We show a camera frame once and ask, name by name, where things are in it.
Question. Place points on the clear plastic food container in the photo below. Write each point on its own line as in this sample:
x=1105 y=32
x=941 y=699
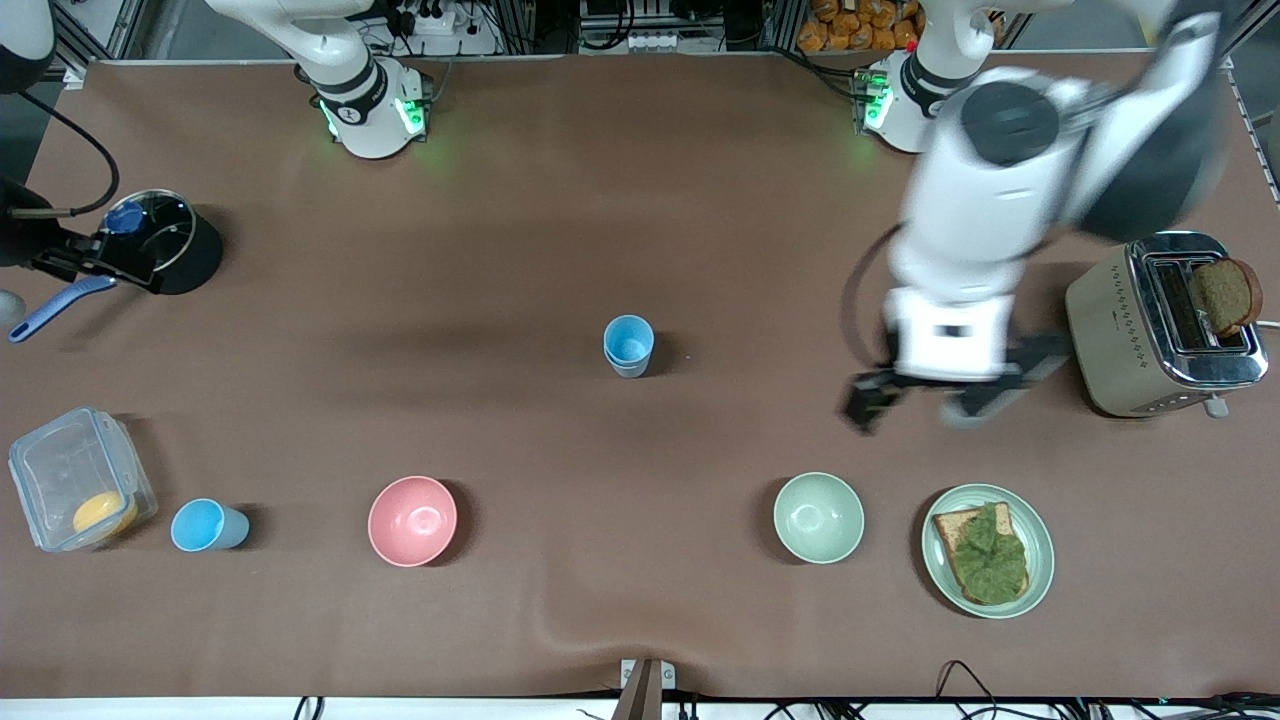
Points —
x=65 y=465

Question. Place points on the brown tablecloth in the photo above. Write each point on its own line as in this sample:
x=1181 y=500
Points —
x=640 y=200

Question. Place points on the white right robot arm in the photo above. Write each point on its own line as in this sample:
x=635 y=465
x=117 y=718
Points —
x=365 y=100

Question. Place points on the brown bread slice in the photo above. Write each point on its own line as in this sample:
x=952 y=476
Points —
x=950 y=528

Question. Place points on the pale green plate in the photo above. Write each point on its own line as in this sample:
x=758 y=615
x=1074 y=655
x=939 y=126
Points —
x=1035 y=545

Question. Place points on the green lettuce leaf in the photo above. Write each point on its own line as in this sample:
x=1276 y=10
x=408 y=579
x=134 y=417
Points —
x=992 y=560

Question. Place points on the dark toast slice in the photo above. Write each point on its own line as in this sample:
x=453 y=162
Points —
x=1225 y=295

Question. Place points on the beige chrome toaster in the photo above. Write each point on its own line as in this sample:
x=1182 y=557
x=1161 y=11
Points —
x=1110 y=330

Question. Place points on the pink bowl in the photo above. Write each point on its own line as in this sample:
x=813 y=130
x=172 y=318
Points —
x=412 y=520

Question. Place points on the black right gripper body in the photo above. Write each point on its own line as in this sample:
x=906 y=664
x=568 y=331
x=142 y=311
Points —
x=22 y=247

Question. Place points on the pale green bowl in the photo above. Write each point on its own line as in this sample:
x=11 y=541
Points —
x=818 y=517

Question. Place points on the light blue plastic cup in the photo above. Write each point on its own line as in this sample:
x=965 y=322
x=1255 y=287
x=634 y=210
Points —
x=205 y=526
x=628 y=332
x=630 y=370

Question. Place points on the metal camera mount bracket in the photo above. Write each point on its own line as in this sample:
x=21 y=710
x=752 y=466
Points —
x=642 y=690

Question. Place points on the orange round food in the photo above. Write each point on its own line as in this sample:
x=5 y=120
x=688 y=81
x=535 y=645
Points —
x=103 y=512

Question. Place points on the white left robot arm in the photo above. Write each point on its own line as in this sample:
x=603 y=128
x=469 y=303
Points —
x=985 y=200

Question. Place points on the white power strip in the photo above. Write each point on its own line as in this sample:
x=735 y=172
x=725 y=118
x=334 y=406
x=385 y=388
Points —
x=437 y=20
x=652 y=41

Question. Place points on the bag of orange buns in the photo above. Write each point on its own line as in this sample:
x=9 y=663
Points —
x=860 y=25

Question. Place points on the glass lid blue knob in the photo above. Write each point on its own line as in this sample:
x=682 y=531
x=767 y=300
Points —
x=168 y=225

